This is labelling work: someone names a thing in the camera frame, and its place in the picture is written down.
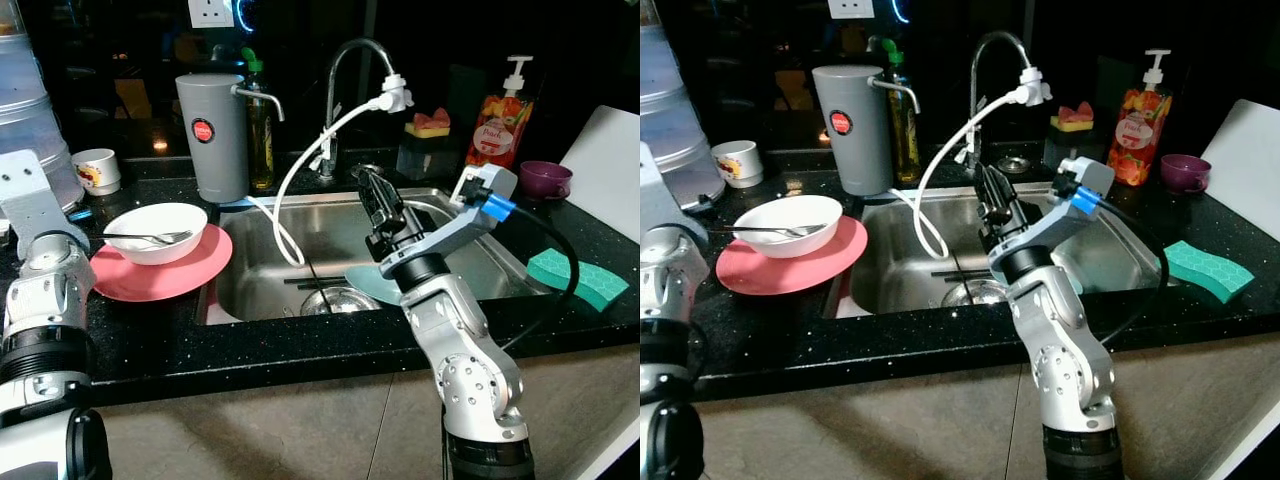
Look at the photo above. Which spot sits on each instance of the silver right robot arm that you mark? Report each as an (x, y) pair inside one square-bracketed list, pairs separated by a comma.
[(470, 380), (1065, 370)]

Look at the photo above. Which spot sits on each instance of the pink plate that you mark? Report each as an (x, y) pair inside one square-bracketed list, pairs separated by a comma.
[(800, 275), (170, 280)]

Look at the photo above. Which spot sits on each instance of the teal plate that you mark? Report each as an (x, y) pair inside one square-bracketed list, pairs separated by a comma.
[(1074, 283), (370, 285)]

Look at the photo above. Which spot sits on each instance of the white bowl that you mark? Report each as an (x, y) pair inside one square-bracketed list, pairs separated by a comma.
[(790, 246), (160, 252)]

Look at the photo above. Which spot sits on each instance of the stainless steel sink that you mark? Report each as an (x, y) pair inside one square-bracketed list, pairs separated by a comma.
[(320, 240), (880, 270)]

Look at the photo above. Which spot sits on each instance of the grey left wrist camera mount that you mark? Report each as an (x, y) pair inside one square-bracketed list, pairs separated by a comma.
[(655, 195), (30, 195)]

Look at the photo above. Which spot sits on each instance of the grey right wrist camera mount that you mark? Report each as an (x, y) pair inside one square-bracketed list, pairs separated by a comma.
[(1060, 220), (470, 215)]

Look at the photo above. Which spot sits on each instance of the grey canister with red label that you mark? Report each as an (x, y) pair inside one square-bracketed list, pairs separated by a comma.
[(220, 160), (855, 160)]

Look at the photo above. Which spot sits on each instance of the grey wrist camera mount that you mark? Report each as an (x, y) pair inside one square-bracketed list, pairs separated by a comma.
[(30, 195), (655, 195), (1060, 220), (470, 215)]

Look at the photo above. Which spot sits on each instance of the yellow and red sponge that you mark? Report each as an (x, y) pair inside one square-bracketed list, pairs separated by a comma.
[(1072, 120), (430, 127)]

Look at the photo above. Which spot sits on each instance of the round chrome hole cover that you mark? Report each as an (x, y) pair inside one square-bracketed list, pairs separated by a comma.
[(1013, 165)]

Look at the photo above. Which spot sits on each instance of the large translucent ribbed container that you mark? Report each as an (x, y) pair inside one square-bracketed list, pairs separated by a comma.
[(30, 110), (670, 110)]

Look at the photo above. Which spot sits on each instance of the orange soap pump bottle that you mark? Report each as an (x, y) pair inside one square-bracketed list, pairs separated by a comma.
[(1135, 130), (495, 135)]

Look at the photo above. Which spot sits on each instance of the small steel bowl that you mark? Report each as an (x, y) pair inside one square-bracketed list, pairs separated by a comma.
[(340, 302), (970, 295)]

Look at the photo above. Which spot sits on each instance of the white printed mug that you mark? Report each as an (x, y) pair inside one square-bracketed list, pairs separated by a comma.
[(95, 170), (738, 165)]

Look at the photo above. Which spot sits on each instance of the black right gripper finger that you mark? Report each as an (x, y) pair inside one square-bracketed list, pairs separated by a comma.
[(387, 192), (1005, 188), (989, 188), (370, 192)]

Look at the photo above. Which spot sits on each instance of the purple cup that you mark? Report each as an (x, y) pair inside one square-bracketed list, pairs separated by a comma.
[(545, 180), (1185, 173)]

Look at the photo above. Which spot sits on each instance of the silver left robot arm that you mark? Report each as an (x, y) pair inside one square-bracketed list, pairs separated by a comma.
[(670, 290), (45, 300)]

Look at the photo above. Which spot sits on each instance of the metal spoon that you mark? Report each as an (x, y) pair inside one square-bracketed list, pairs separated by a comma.
[(165, 238), (800, 231)]

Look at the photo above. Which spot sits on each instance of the white cutting board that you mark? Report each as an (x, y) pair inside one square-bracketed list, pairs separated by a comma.
[(1245, 165), (610, 170)]

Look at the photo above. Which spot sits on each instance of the white wall socket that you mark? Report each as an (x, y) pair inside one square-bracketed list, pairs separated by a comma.
[(850, 8), (210, 12)]

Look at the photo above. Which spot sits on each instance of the black sponge holder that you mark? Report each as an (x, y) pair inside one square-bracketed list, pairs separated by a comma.
[(1065, 148), (425, 155)]

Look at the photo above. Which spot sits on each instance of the oil bottle with green cap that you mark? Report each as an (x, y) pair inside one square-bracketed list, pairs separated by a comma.
[(903, 130), (260, 140)]

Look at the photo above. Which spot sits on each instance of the black chopstick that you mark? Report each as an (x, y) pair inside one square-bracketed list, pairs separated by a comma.
[(968, 277), (315, 279), (960, 271)]

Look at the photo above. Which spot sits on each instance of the green sponge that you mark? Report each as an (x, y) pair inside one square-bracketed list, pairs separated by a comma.
[(1210, 270), (580, 280)]

